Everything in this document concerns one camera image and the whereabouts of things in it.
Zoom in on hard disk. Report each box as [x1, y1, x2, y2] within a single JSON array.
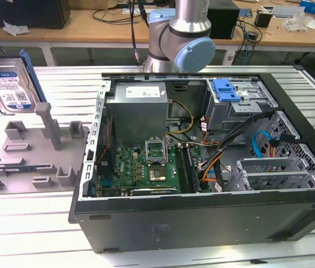
[[0, 49, 46, 115]]

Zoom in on blue data wire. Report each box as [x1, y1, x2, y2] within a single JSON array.
[[252, 130, 281, 159]]

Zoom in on orange black power wire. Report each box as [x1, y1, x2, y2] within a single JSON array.
[[269, 133, 300, 160]]

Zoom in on silver disk bay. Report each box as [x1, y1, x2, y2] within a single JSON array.
[[226, 157, 315, 192]]

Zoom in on white crumpled paper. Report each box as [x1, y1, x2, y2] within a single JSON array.
[[2, 19, 31, 36]]

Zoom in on large black box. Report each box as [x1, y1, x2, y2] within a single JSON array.
[[0, 0, 71, 30]]

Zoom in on wooden desk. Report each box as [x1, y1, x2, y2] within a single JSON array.
[[0, 0, 315, 66]]

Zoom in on grey parts rack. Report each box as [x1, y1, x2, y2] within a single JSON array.
[[0, 102, 90, 196]]

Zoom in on RAM stick blue label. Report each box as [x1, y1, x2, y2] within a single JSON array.
[[3, 166, 39, 174]]

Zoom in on grey power supply unit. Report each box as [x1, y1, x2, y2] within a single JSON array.
[[106, 82, 169, 140]]

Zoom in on black case fan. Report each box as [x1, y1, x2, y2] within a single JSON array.
[[95, 113, 118, 179]]

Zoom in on green motherboard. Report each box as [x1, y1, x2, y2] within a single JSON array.
[[94, 145, 214, 196]]

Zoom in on metal socket cover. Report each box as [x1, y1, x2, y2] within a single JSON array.
[[145, 136, 166, 165]]

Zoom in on CPU socket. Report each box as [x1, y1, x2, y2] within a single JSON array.
[[147, 164, 169, 182]]

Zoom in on black graphics card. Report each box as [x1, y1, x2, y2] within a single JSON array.
[[129, 187, 179, 196]]

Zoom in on black computer tower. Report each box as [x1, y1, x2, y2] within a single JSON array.
[[207, 7, 241, 40]]

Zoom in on black RAM slot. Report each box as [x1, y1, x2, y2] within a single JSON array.
[[175, 145, 192, 194]]

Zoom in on silver optical drive cage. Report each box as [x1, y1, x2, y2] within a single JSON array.
[[204, 78, 278, 135]]

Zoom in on installed RAM stick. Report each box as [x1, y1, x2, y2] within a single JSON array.
[[184, 145, 203, 193]]

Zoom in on blue plastic drive latch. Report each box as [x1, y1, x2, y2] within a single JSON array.
[[212, 79, 244, 103]]

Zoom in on small black box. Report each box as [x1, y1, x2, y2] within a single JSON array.
[[254, 9, 273, 28]]

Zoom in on black open PC case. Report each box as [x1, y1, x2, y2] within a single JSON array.
[[68, 71, 315, 254]]

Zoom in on grey flat box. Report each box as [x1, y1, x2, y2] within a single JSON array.
[[271, 6, 305, 18]]

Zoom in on clear plastic bags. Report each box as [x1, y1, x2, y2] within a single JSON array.
[[283, 12, 308, 32]]

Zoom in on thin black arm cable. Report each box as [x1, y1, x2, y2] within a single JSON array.
[[128, 0, 142, 67]]

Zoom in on yellow black wire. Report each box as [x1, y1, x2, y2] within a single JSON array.
[[167, 99, 194, 136]]

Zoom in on orange wire bundle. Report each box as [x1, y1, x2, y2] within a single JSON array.
[[198, 153, 227, 185]]

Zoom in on black sleeved cable bundle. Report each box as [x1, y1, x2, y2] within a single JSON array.
[[213, 110, 277, 193]]

